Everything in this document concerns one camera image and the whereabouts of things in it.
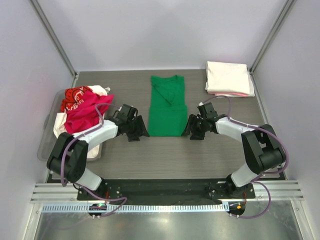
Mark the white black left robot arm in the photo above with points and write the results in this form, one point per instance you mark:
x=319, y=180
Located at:
x=68, y=158

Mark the folded white t shirt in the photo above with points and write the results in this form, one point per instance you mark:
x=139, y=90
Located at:
x=223, y=77

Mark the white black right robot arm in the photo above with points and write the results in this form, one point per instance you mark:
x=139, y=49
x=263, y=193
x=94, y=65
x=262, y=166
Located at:
x=262, y=149

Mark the green t shirt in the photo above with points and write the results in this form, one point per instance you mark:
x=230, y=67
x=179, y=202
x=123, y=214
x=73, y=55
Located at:
x=168, y=112

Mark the clear plastic bin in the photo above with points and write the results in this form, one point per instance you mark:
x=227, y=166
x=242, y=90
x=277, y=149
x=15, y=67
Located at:
x=48, y=139

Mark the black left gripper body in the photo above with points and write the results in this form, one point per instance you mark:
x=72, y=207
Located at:
x=132, y=130

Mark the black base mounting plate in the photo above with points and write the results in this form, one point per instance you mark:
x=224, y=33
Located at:
x=173, y=192

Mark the left aluminium frame post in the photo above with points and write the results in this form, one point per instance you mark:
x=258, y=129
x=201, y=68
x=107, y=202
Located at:
x=52, y=35

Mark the magenta red t shirt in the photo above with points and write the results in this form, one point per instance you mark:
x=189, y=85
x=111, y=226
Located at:
x=84, y=115

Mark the red printed t shirt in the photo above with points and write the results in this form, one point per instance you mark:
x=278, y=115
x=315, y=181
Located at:
x=73, y=98

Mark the folded pink t shirt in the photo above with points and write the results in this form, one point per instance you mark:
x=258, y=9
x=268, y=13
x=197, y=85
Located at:
x=232, y=94

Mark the white t shirt in bin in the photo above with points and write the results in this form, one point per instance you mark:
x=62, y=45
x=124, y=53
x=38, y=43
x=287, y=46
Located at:
x=59, y=128

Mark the slotted grey cable duct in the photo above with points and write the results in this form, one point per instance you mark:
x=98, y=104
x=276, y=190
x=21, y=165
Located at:
x=105, y=208

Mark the right aluminium frame post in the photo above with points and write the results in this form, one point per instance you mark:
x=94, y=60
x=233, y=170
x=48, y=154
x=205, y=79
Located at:
x=279, y=21

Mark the aluminium frame post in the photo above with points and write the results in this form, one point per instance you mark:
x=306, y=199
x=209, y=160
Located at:
x=279, y=21
x=52, y=35

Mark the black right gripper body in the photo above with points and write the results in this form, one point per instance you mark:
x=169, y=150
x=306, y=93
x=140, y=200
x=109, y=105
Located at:
x=200, y=128

